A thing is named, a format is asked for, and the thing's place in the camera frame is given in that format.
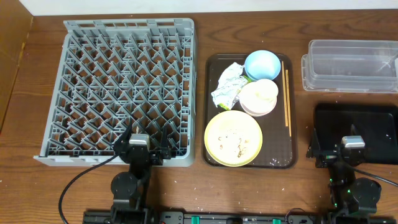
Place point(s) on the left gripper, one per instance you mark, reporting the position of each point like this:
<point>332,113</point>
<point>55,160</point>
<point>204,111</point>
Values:
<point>144,156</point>

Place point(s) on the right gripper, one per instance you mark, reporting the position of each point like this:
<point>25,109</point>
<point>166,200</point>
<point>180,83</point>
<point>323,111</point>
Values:
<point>337,157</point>

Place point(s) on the cream white cup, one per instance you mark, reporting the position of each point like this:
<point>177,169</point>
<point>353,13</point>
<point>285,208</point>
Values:
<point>266,89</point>

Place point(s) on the pink plate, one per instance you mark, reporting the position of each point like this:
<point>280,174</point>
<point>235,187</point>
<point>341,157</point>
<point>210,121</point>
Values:
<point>253,104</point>

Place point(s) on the light blue bowl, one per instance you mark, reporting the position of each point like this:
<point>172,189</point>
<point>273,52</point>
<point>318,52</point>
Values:
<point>262,64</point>

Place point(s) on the foil snack wrapper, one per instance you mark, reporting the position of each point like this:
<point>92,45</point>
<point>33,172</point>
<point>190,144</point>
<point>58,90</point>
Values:
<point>230,83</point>

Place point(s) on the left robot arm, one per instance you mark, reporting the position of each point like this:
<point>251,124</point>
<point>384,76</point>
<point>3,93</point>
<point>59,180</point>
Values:
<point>130,188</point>

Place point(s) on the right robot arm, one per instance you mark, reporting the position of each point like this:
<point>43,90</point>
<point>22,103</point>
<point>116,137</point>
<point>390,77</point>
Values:
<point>354,199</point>

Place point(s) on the black waste bin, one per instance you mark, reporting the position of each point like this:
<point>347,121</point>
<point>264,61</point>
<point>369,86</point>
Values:
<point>377,126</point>

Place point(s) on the clear plastic waste bin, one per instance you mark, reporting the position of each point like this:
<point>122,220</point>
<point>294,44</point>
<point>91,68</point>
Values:
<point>352,66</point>

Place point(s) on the dark brown serving tray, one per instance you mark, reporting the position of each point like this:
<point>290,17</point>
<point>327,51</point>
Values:
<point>279,150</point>

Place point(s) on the grey plastic dish rack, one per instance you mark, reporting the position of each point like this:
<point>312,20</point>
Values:
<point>123,73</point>

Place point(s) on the right wooden chopstick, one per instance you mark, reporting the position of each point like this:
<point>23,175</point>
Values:
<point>288,102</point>

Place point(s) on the wooden chopstick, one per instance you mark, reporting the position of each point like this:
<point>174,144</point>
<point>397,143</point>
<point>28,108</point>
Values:
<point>284,94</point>
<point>288,102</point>

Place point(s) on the yellow plate with crumbs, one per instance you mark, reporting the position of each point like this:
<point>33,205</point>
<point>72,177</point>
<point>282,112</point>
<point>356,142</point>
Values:
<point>233,138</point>

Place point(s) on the left wooden chopstick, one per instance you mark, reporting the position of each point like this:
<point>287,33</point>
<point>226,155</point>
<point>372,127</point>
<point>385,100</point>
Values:
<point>284,94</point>

